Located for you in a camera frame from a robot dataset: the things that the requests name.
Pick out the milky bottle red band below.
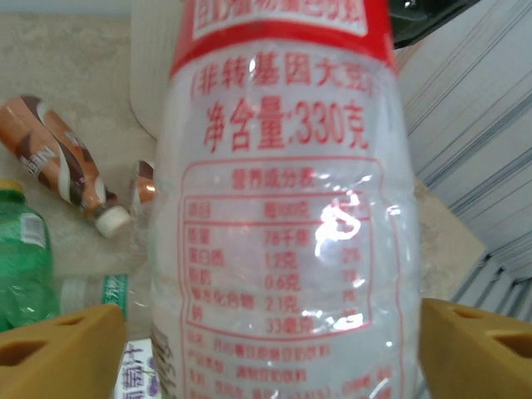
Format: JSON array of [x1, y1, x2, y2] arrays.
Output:
[[149, 0, 425, 399]]

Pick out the small clear bottle green label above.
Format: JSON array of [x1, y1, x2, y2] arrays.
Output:
[[59, 273, 131, 318]]

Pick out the brown white swirl coffee bottle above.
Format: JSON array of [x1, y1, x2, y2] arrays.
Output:
[[0, 94, 132, 239]]

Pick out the crushed copper swirl coffee bottle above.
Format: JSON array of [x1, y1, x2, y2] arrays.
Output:
[[127, 160, 158, 207]]

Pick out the white waste bin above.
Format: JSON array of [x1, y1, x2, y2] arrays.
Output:
[[129, 0, 184, 140]]

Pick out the grape juice bottle purple label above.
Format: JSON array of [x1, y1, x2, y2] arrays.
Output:
[[118, 337, 161, 399]]

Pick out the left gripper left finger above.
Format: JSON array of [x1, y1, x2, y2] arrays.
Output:
[[0, 303, 128, 399]]

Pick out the green bottle yellow cap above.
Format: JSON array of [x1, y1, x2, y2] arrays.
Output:
[[0, 178, 58, 333]]

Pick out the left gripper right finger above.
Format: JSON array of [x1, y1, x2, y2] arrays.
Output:
[[417, 298, 532, 399]]

